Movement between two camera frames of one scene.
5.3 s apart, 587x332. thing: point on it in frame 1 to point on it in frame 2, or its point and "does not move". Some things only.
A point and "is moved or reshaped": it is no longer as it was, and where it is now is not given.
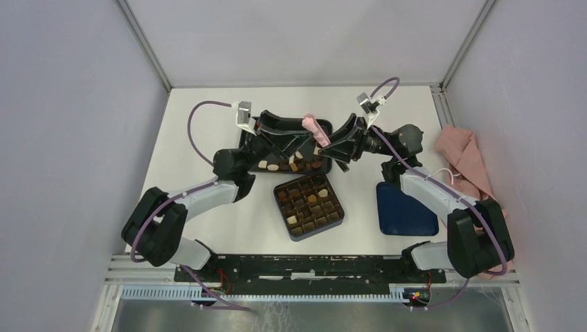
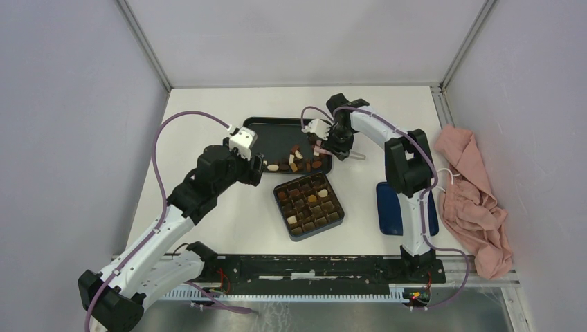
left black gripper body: x=255 y=149 to x=239 y=169
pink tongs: x=309 y=122 is moved or reshaped
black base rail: x=309 y=271 does not move
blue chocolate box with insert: x=309 y=205 does not move
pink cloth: x=459 y=144 does not move
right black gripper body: x=365 y=140 to x=340 y=140
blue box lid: x=400 y=214 does not move
